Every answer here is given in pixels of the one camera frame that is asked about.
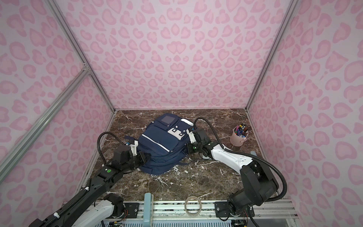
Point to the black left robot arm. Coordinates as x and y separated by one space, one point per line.
104 180

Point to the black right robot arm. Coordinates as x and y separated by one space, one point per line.
262 181

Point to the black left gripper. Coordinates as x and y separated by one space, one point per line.
142 159

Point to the pink pen holder cup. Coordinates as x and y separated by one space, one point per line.
239 135

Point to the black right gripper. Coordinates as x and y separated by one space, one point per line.
190 147

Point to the clear tape roll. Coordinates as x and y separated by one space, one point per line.
193 206

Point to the navy blue student backpack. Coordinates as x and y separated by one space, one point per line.
165 143

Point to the teal ruler stand post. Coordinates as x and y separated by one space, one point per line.
148 210

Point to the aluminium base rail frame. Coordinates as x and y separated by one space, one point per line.
172 214

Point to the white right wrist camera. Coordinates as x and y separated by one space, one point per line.
191 136

